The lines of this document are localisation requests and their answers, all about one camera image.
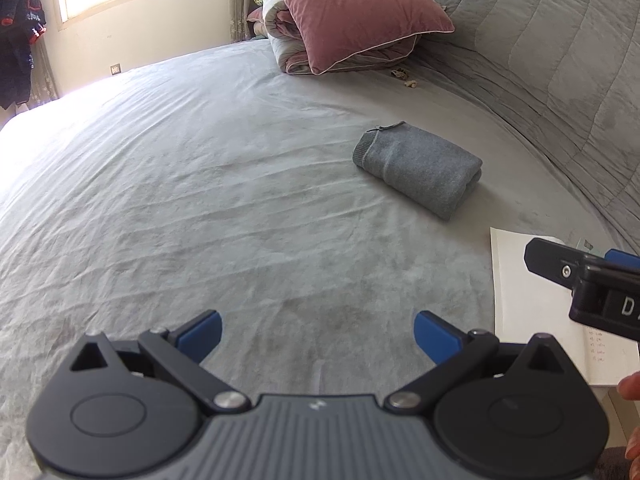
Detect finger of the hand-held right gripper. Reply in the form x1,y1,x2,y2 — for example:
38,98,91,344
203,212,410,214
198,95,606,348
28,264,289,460
524,237,591,291
602,249,640,273

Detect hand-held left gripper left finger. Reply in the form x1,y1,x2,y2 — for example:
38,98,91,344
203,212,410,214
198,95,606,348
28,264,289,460
70,309,251,413

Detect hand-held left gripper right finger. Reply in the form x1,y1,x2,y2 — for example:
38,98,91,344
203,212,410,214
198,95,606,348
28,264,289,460
385,310,571,416

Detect grey knit sweater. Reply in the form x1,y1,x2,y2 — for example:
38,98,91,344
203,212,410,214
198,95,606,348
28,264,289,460
352,121,484,221

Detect dark hanging clothes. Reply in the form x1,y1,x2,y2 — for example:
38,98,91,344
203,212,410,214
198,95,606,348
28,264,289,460
0,0,48,111

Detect person's right hand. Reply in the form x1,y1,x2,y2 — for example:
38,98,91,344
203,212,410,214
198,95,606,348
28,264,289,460
617,370,640,466

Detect white paper sheet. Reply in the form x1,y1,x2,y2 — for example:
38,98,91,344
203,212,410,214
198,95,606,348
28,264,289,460
489,227,640,388

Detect bed with grey sheet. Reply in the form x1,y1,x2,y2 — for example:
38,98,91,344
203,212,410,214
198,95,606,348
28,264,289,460
0,35,640,480

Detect grey quilted headboard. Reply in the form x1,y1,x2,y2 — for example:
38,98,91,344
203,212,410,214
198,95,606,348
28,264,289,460
400,0,640,256

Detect small beige trinket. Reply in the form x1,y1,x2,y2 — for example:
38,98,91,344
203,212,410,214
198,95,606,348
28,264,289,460
390,67,421,90

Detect beige lace curtain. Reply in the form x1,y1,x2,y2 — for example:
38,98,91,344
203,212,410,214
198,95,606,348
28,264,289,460
27,35,61,106

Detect folded grey pink quilt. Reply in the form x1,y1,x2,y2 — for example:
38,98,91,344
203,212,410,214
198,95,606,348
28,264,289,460
262,0,421,77

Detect small pink pillow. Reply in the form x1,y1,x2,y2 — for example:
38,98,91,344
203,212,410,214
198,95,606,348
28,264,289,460
246,7,268,38

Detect large pink velvet pillow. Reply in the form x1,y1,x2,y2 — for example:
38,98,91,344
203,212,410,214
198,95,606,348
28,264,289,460
262,0,456,75

